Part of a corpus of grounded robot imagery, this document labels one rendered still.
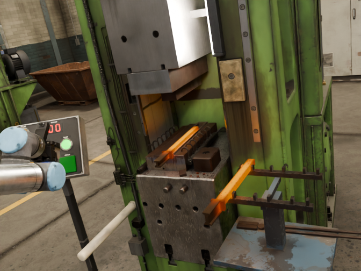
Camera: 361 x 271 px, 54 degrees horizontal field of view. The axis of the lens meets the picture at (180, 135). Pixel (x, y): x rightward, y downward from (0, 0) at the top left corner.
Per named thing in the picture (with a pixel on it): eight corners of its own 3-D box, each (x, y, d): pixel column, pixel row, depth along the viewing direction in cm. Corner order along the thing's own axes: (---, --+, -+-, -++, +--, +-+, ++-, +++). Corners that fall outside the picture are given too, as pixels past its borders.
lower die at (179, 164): (186, 171, 155) (183, 153, 152) (147, 169, 164) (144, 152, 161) (218, 136, 190) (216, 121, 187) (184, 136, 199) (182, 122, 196)
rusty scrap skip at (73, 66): (90, 109, 745) (79, 69, 717) (38, 108, 855) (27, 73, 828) (128, 93, 835) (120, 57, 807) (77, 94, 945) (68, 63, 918)
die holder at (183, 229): (227, 269, 158) (213, 179, 143) (153, 256, 175) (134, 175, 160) (257, 202, 204) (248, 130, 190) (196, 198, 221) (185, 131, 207)
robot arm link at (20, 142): (-7, 154, 115) (-3, 124, 117) (14, 159, 127) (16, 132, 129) (20, 155, 114) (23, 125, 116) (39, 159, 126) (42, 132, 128)
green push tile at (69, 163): (76, 171, 160) (74, 155, 162) (60, 174, 161) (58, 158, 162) (77, 172, 162) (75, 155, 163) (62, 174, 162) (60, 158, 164)
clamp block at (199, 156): (212, 172, 149) (210, 158, 147) (194, 171, 153) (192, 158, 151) (221, 160, 159) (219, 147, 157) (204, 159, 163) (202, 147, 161)
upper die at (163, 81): (172, 92, 143) (167, 69, 140) (131, 95, 152) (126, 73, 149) (208, 70, 178) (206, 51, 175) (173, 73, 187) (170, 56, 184)
